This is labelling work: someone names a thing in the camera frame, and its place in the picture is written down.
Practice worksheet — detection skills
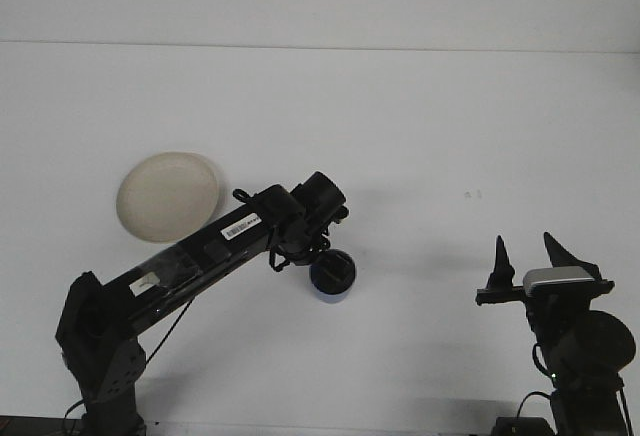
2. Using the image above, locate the pale round plate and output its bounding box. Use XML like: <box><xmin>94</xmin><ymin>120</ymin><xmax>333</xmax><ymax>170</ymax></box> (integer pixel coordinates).
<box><xmin>116</xmin><ymin>151</ymin><xmax>225</xmax><ymax>245</ymax></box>

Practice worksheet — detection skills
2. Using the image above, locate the dark robot platform edge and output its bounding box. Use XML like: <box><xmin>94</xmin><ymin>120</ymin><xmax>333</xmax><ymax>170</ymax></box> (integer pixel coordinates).
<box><xmin>0</xmin><ymin>414</ymin><xmax>84</xmax><ymax>436</ymax></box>

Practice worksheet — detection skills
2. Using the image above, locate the pale blue cup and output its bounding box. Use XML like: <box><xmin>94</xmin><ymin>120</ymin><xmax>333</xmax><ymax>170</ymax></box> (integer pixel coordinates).
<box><xmin>308</xmin><ymin>250</ymin><xmax>358</xmax><ymax>305</ymax></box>

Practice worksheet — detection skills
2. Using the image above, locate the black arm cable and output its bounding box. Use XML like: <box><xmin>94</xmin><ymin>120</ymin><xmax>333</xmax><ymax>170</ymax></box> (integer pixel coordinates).
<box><xmin>516</xmin><ymin>390</ymin><xmax>554</xmax><ymax>420</ymax></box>
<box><xmin>63</xmin><ymin>298</ymin><xmax>194</xmax><ymax>427</ymax></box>

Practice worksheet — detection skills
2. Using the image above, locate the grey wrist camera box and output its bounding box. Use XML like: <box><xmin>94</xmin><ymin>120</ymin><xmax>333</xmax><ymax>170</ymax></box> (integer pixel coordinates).
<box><xmin>522</xmin><ymin>266</ymin><xmax>597</xmax><ymax>293</ymax></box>

